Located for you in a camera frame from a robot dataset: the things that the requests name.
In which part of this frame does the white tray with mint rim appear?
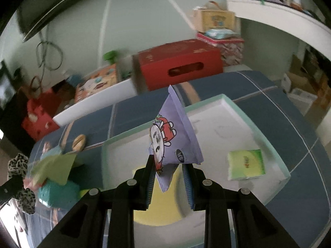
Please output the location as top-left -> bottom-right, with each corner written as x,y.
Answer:
102,94 -> 291,248

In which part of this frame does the black wall television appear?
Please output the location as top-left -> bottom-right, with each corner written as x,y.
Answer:
16,0 -> 114,42

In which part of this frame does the floral gift box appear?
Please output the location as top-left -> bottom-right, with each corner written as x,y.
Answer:
197,32 -> 245,66

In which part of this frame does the red cardboard box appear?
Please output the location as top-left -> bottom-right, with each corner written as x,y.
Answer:
132,39 -> 224,92

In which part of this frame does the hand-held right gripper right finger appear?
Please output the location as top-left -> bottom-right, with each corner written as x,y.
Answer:
181,164 -> 300,248

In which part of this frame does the brown cardboard box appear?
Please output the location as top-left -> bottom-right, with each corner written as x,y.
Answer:
290,54 -> 327,95

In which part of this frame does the red bag with pompoms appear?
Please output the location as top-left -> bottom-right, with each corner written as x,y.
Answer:
22,89 -> 62,141

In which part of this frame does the orange printed box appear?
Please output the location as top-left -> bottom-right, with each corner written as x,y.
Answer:
75,64 -> 119,102

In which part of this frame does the purple cartoon tissue packet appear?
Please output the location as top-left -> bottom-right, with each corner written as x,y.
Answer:
148,85 -> 205,193

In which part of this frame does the tan bread-shaped toy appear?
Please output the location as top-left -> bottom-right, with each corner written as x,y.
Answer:
72,134 -> 87,151

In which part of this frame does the light blue wipes packet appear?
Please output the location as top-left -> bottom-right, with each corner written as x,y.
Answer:
204,28 -> 237,39

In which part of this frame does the yellow cardboard box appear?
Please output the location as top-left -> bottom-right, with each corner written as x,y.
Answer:
193,4 -> 236,33

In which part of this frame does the wall cable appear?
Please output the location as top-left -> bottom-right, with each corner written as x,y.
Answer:
36,30 -> 64,71

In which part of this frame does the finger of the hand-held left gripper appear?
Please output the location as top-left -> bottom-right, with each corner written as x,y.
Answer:
0,178 -> 22,207

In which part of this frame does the green tissue packet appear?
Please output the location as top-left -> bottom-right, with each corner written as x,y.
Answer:
227,149 -> 267,181

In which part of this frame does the white foam board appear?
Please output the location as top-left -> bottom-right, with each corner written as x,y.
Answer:
53,79 -> 137,127

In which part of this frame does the blue plaid blanket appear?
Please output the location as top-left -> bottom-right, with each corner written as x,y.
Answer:
27,70 -> 331,248

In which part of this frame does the dark monitor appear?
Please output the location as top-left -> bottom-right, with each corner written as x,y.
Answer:
0,61 -> 16,110

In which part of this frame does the white storage box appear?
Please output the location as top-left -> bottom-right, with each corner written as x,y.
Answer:
282,74 -> 318,115

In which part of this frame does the teal fuzzy item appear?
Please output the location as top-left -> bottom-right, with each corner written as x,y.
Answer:
66,75 -> 84,86

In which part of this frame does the white desk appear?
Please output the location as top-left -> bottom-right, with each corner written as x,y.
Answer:
225,0 -> 331,47

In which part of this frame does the yellow round pad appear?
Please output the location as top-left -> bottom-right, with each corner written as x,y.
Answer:
133,169 -> 193,226

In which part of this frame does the leopard print scrunchie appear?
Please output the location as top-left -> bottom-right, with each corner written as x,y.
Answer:
7,153 -> 37,215

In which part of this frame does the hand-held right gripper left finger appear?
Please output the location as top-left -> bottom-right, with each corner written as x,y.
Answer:
37,155 -> 158,248

